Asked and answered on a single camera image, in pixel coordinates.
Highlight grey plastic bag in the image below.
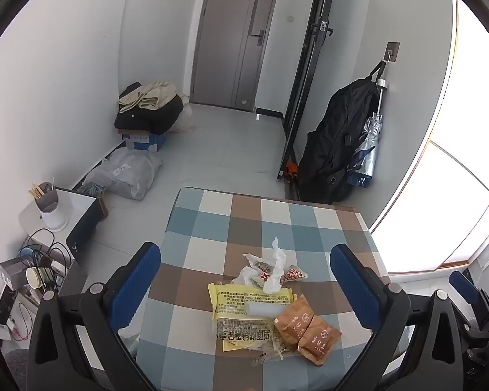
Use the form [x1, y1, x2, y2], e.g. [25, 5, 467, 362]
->
[83, 148, 163, 201]

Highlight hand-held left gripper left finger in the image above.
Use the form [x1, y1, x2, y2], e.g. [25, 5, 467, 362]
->
[26, 242, 161, 391]

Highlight blue and white cardboard box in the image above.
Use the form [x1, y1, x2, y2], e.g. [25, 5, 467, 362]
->
[120, 128, 168, 154]

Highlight white side cabinet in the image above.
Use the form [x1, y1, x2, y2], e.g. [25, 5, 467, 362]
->
[18, 187, 107, 262]

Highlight white wardrobe with gold trim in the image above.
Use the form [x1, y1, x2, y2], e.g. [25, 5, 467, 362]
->
[369, 0, 489, 274]

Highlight silver folded umbrella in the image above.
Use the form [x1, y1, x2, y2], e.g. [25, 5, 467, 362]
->
[348, 79, 388, 188]

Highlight white sack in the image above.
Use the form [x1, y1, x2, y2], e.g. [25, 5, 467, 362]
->
[169, 94, 195, 133]

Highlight crumpled clear plastic wrapper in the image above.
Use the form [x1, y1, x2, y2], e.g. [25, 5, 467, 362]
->
[264, 237, 288, 294]

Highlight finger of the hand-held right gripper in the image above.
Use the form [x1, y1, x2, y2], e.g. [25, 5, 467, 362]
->
[449, 271, 489, 337]

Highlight black hanging bag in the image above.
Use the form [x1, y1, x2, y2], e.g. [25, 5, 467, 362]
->
[297, 61, 386, 205]

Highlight yellow printed plastic bag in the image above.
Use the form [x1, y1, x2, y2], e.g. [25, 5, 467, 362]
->
[208, 283, 296, 354]

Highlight brown paper packet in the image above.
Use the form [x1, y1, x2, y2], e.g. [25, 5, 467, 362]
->
[297, 320, 343, 367]
[275, 294, 315, 345]

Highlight white utensil holder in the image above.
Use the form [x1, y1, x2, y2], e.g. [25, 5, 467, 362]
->
[37, 181, 71, 231]

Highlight beige cloth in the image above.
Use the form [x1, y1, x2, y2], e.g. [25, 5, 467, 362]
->
[118, 80, 178, 113]

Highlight blue fringed cloth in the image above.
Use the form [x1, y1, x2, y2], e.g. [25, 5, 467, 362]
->
[77, 182, 107, 197]

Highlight checkered tablecloth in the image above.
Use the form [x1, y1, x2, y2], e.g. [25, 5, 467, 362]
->
[135, 187, 392, 391]

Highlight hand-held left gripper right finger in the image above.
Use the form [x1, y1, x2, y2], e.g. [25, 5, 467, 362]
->
[330, 244, 473, 391]

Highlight black metal door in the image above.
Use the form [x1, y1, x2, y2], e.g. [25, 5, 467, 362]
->
[277, 0, 339, 181]

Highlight grey door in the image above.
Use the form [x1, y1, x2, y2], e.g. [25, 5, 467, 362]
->
[189, 0, 280, 111]

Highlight white plastic tube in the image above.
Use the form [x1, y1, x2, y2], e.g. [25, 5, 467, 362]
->
[246, 302, 287, 319]

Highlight black cables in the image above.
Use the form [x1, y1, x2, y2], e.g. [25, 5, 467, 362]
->
[18, 228, 73, 280]

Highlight grey box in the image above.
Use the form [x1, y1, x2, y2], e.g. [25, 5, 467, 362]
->
[0, 257, 30, 291]

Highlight black clothing pile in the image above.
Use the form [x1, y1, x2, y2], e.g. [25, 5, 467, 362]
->
[114, 83, 185, 135]

